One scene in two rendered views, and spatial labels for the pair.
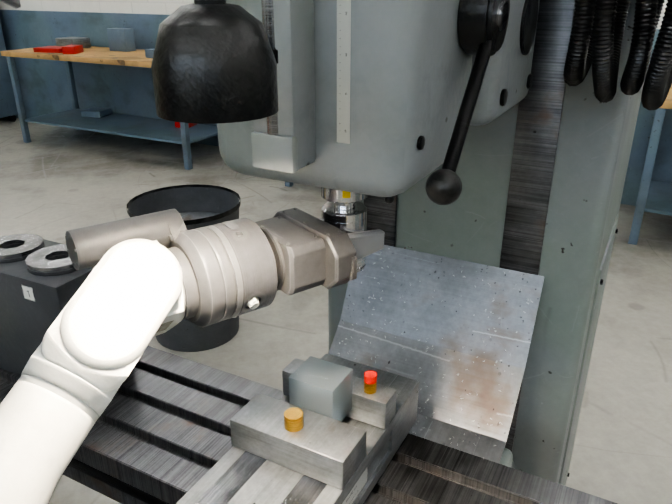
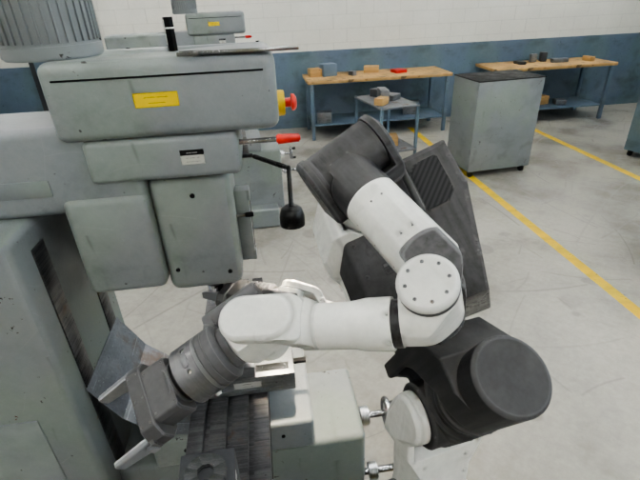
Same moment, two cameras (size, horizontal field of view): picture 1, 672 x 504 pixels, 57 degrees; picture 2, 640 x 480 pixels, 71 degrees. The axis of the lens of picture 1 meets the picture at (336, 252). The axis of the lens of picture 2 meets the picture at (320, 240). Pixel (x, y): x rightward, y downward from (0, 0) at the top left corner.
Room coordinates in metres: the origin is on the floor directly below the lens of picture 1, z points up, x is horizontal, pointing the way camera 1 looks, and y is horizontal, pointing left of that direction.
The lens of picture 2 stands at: (0.96, 1.06, 1.99)
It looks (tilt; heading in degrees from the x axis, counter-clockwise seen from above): 29 degrees down; 235
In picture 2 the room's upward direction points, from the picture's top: 2 degrees counter-clockwise
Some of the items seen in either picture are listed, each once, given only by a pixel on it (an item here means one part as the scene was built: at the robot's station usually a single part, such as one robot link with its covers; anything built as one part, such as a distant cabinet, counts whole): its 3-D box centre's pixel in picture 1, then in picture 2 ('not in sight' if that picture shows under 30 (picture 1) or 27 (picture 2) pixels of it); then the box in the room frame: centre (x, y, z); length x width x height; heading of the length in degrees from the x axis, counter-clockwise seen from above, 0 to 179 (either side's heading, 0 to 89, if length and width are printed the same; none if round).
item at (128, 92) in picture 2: not in sight; (172, 87); (0.62, -0.02, 1.81); 0.47 x 0.26 x 0.16; 152
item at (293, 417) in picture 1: (293, 419); not in sight; (0.56, 0.05, 1.03); 0.02 x 0.02 x 0.02
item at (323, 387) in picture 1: (321, 393); not in sight; (0.62, 0.02, 1.02); 0.06 x 0.05 x 0.06; 62
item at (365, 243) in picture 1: (362, 246); not in sight; (0.58, -0.03, 1.23); 0.06 x 0.02 x 0.03; 127
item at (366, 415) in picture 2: not in sight; (377, 413); (0.16, 0.22, 0.61); 0.16 x 0.12 x 0.12; 152
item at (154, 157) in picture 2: not in sight; (171, 143); (0.64, -0.03, 1.68); 0.34 x 0.24 x 0.10; 152
